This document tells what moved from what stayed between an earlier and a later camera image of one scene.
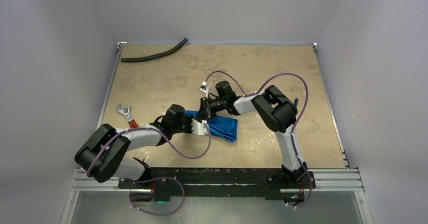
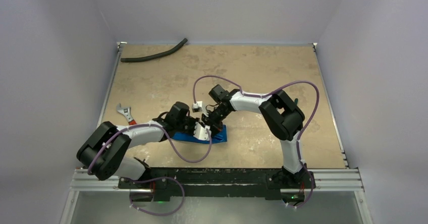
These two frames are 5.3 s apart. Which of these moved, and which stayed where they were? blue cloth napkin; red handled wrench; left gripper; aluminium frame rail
Moved: blue cloth napkin
Stayed: aluminium frame rail; red handled wrench; left gripper
